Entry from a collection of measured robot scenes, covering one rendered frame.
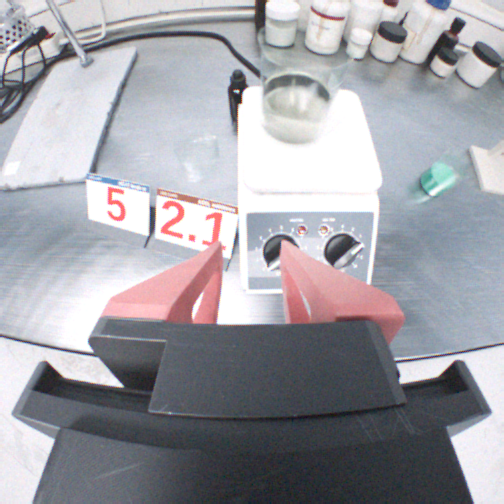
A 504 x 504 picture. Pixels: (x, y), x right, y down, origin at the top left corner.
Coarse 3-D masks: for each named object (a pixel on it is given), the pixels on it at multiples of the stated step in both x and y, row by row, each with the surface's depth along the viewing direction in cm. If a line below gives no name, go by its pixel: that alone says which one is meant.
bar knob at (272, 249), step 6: (270, 240) 20; (276, 240) 20; (288, 240) 20; (264, 246) 21; (270, 246) 21; (276, 246) 21; (264, 252) 21; (270, 252) 21; (276, 252) 20; (264, 258) 21; (270, 258) 20; (276, 258) 19; (270, 264) 20; (276, 264) 19; (270, 270) 20
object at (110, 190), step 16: (96, 192) 25; (112, 192) 25; (128, 192) 24; (144, 192) 24; (96, 208) 26; (112, 208) 25; (128, 208) 25; (144, 208) 25; (128, 224) 26; (144, 224) 26
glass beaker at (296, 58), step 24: (288, 24) 13; (312, 24) 13; (264, 48) 12; (288, 48) 15; (312, 48) 15; (336, 48) 14; (264, 72) 14; (288, 72) 12; (312, 72) 12; (336, 72) 12; (264, 96) 15; (288, 96) 14; (312, 96) 14; (336, 96) 15; (264, 120) 18; (288, 120) 16; (312, 120) 16; (288, 144) 19; (312, 144) 19
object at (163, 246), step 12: (228, 204) 23; (156, 216) 25; (156, 228) 25; (156, 240) 26; (168, 240) 26; (180, 240) 26; (168, 252) 26; (180, 252) 26; (192, 252) 26; (228, 264) 25
